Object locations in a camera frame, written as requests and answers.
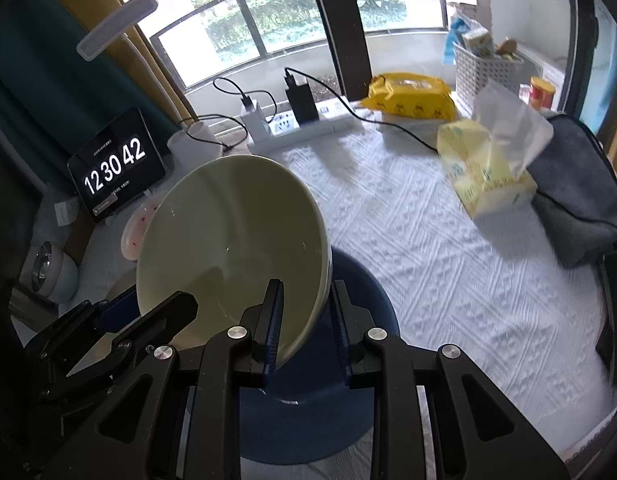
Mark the white desk lamp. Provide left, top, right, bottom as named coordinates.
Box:
left=77, top=0, right=225, bottom=171

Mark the blue plastic bag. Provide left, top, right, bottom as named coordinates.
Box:
left=441, top=15, right=469, bottom=67

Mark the brown cardboard box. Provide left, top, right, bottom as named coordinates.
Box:
left=63, top=195, right=104, bottom=266

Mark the black sliding door frame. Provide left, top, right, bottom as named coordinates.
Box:
left=303, top=0, right=374, bottom=103

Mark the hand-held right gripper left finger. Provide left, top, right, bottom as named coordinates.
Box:
left=41, top=279, right=286, bottom=480

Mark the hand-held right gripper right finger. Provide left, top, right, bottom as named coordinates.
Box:
left=330, top=280, right=572, bottom=480

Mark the black tablet showing clock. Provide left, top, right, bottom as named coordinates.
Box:
left=67, top=107, right=166, bottom=224

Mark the red can with yellow lid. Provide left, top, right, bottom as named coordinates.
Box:
left=529, top=76, right=557, bottom=111

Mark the cream bowl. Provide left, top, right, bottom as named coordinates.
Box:
left=136, top=155, right=333, bottom=366

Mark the light blue steel-lined bowl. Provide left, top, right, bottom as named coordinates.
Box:
left=38, top=260, right=82, bottom=306

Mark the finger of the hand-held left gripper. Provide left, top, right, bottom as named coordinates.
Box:
left=41, top=291, right=199, bottom=402
left=23, top=292, right=140, bottom=377

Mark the yellow wet wipes pack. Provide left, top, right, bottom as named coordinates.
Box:
left=363, top=72, right=457, bottom=121

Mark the white charger plug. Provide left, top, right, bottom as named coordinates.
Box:
left=238, top=99, right=272, bottom=143

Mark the black cable of white charger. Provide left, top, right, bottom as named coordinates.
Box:
left=212, top=76, right=259, bottom=111

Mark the clear plastic bag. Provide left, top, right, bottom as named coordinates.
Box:
left=36, top=180, right=89, bottom=246

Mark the grey folded cloth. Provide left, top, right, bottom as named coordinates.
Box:
left=526, top=114, right=617, bottom=270

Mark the white plastic basket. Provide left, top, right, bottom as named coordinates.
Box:
left=453, top=42, right=524, bottom=111

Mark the teal curtain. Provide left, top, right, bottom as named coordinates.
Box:
left=0, top=0, right=189, bottom=241

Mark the black charger plug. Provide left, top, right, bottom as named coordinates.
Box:
left=284, top=76, right=320, bottom=124

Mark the white air conditioner unit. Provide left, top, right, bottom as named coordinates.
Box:
left=513, top=40, right=572, bottom=93

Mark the white power strip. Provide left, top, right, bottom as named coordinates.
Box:
left=246, top=96, right=359, bottom=151

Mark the white textured tablecloth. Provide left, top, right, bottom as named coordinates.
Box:
left=78, top=120, right=617, bottom=480

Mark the small white box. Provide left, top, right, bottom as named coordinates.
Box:
left=52, top=199, right=79, bottom=227

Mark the yellow tissue pack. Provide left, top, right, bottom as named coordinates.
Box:
left=437, top=80, right=554, bottom=221

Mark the pink patterned plate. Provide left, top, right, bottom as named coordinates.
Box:
left=121, top=195, right=164, bottom=263

